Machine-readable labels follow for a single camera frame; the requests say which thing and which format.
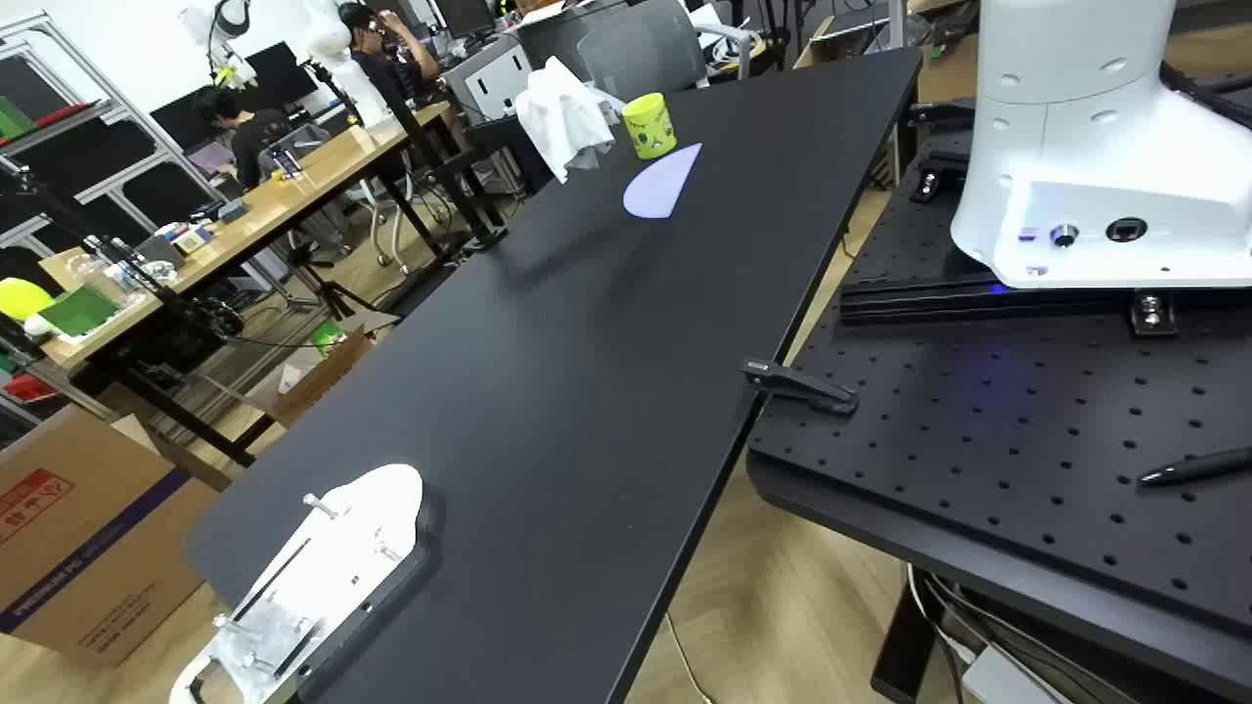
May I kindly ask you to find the white cloth towel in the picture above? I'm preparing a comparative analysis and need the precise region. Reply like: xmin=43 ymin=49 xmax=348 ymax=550
xmin=507 ymin=55 xmax=619 ymax=188

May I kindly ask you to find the black clamp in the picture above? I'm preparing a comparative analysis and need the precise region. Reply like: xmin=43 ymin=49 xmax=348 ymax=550
xmin=738 ymin=357 xmax=860 ymax=421

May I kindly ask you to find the lavender plate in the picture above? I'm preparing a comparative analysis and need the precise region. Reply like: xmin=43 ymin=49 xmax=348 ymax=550
xmin=619 ymin=138 xmax=709 ymax=223

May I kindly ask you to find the yellow-green printed cup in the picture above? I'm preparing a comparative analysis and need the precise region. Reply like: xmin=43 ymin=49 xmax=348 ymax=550
xmin=619 ymin=91 xmax=682 ymax=164

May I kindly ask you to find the gray chair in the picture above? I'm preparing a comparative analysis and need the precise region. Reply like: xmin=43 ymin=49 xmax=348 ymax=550
xmin=442 ymin=0 xmax=717 ymax=108

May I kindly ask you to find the person in dark clothes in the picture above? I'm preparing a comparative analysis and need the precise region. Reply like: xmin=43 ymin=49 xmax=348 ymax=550
xmin=332 ymin=0 xmax=444 ymax=112

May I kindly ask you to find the wooden desk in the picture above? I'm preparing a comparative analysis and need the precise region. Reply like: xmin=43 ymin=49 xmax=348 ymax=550
xmin=33 ymin=99 xmax=453 ymax=374

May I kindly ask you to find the black perforated mounting board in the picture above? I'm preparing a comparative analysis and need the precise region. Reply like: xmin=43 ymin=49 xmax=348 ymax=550
xmin=742 ymin=130 xmax=1252 ymax=699

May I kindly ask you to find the black monitor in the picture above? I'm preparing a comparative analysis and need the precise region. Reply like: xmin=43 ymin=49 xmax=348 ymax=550
xmin=243 ymin=39 xmax=324 ymax=112

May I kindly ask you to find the black pen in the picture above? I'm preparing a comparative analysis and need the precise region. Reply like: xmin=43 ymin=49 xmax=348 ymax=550
xmin=1134 ymin=440 xmax=1252 ymax=493

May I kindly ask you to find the cardboard box with red print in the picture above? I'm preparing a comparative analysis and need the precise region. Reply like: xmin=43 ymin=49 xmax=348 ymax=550
xmin=0 ymin=404 xmax=225 ymax=671

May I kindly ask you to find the yellow-green item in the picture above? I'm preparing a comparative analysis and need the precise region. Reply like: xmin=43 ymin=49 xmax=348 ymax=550
xmin=0 ymin=272 xmax=57 ymax=328

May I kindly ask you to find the black metal rail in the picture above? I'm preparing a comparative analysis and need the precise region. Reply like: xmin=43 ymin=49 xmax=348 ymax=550
xmin=837 ymin=272 xmax=1252 ymax=328

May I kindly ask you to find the metal bolt bracket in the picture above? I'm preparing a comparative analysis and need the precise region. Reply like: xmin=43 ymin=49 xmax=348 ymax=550
xmin=1125 ymin=288 xmax=1184 ymax=345

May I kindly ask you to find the aluminium frame shelf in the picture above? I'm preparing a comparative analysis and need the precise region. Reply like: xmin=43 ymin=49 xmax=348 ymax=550
xmin=0 ymin=12 xmax=200 ymax=266

